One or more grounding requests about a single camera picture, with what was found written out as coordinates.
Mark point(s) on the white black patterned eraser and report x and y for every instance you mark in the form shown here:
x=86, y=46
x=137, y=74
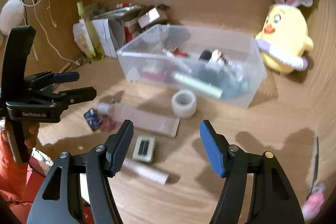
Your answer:
x=144, y=149

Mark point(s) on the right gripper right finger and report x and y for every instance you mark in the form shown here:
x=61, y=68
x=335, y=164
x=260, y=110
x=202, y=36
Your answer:
x=273, y=199

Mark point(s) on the dark green dropper bottle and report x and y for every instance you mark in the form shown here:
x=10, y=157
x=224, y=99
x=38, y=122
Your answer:
x=218, y=70

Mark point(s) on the red white marker pen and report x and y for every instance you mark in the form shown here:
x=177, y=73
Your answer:
x=122, y=5

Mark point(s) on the small blue packet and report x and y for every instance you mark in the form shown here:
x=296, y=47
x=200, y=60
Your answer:
x=93, y=119

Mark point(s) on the small white cardboard box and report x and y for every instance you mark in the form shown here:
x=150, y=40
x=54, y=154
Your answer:
x=153, y=16

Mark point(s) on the white plush ball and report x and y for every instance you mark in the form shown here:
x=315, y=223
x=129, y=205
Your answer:
x=12, y=15

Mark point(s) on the clear plastic storage bin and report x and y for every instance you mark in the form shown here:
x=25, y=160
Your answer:
x=162, y=49

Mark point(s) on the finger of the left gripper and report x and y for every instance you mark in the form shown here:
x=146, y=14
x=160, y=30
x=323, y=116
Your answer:
x=45, y=79
x=66, y=98

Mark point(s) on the pink flat box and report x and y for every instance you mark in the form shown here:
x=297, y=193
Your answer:
x=156, y=123

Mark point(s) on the yellow-green spray bottle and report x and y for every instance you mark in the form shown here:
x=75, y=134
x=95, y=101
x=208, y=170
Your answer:
x=90, y=34

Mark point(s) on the yellow chick bunny plush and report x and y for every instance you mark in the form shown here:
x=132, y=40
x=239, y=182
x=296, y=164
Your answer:
x=284, y=37

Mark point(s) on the pale green tube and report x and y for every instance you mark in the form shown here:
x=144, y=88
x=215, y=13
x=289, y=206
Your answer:
x=198, y=85

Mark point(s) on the white paper stack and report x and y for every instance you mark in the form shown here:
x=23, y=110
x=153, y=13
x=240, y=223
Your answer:
x=110, y=32

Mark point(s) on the clear tape roll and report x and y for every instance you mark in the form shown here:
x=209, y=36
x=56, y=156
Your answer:
x=184, y=103

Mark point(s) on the pink cosmetic tube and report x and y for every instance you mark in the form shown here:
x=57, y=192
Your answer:
x=146, y=171

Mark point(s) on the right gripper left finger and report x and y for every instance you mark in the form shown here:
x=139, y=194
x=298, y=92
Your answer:
x=59, y=197

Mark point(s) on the left hand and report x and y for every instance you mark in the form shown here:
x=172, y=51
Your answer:
x=31, y=137

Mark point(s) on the pink handled brush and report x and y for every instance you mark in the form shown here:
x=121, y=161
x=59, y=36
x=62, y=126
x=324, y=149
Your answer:
x=316, y=198

